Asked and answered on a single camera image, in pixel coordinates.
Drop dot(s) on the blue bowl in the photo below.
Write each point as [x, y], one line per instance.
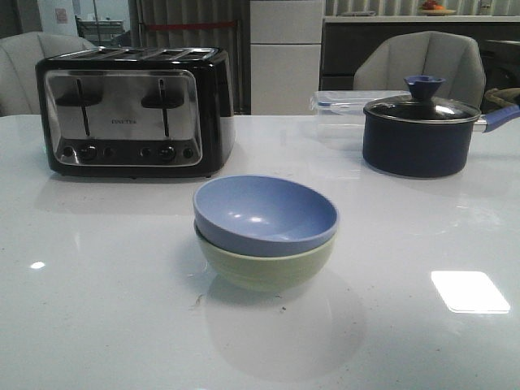
[263, 216]

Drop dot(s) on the green bowl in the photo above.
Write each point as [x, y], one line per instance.
[265, 274]

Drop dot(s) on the clear plastic food container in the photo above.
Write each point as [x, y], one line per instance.
[339, 116]

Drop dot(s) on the dark blue saucepan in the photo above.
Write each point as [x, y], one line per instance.
[424, 150]

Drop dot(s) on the white cabinet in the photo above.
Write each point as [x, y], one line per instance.
[285, 49]

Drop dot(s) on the black chrome four-slot toaster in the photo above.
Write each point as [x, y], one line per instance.
[137, 112]

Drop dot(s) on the grey chair right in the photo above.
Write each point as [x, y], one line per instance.
[455, 58]

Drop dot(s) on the grey chair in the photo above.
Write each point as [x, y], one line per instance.
[19, 57]
[455, 58]

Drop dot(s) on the glass pot lid blue knob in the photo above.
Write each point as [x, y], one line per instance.
[422, 106]

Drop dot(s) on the fruit bowl on counter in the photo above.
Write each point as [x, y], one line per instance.
[433, 8]

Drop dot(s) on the woven basket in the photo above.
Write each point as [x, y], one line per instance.
[501, 98]

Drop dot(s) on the grey chair left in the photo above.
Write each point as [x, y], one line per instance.
[19, 57]

